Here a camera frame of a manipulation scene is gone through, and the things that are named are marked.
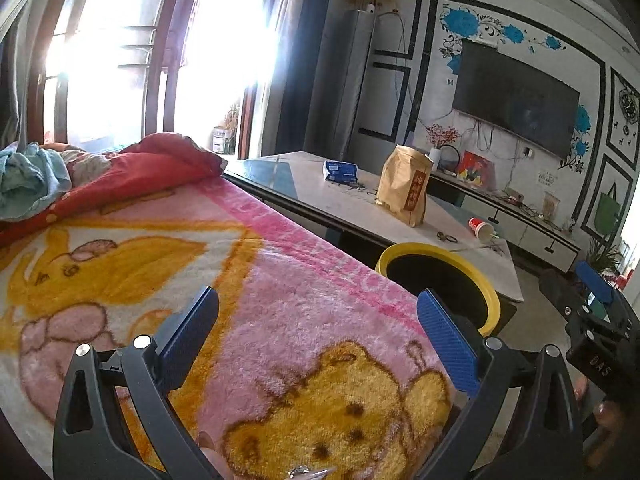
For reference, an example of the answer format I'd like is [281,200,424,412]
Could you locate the black and white television cabinet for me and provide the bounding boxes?
[430,170,583,273]

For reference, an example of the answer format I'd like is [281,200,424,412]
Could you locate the red paper cup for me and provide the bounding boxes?
[468,217,496,241]

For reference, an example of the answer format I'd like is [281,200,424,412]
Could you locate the blue packet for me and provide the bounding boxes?
[323,160,359,184]

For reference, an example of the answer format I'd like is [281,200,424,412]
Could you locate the white-topped coffee table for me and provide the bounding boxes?
[222,151,525,306]

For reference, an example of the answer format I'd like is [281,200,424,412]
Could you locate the floral cloth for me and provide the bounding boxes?
[62,149,123,188]

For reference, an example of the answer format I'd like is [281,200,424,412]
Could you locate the pink cartoon printed blanket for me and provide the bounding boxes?
[0,175,456,480]

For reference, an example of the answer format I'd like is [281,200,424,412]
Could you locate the brown framed glass door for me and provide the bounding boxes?
[25,0,281,161]

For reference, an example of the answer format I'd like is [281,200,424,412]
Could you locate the light blue cloth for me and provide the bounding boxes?
[0,142,73,221]

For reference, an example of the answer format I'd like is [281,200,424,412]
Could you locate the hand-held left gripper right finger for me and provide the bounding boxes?
[416,287,586,480]

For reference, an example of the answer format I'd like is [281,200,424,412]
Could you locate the white vase with red flowers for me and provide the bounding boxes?
[424,124,461,171]

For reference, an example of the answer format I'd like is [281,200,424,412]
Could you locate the yellow-rimmed black waste bin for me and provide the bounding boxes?
[375,242,501,338]

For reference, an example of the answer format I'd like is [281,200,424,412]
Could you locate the grey standing air conditioner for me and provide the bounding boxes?
[310,7,377,161]

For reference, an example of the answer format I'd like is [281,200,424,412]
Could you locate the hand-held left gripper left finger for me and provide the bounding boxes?
[52,285,221,480]

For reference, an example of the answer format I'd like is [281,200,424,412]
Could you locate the green potted plant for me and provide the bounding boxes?
[585,237,626,281]

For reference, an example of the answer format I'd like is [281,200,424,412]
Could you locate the red quilt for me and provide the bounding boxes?
[0,132,226,248]

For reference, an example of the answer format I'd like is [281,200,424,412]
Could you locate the dark blue curtain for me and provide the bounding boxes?
[277,0,336,153]

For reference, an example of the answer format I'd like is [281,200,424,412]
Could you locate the colourful painting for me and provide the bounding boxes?
[457,151,496,188]

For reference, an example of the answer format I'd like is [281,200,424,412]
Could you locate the round black ring ornament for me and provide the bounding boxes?
[437,144,461,176]

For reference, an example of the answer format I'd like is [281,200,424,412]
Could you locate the wall television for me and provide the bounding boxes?
[451,39,581,159]

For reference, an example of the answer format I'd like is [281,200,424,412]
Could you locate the person's right hand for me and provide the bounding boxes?
[572,375,631,433]

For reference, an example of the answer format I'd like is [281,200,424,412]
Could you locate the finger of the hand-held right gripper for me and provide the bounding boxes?
[539,269,588,318]
[574,260,617,303]

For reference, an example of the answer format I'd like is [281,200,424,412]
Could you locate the green tote bag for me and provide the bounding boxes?
[594,180,625,235]

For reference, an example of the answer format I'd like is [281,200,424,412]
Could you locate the black wall clock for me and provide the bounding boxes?
[616,87,640,126]

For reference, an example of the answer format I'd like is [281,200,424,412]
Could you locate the brown paper bag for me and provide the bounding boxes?
[376,144,433,228]

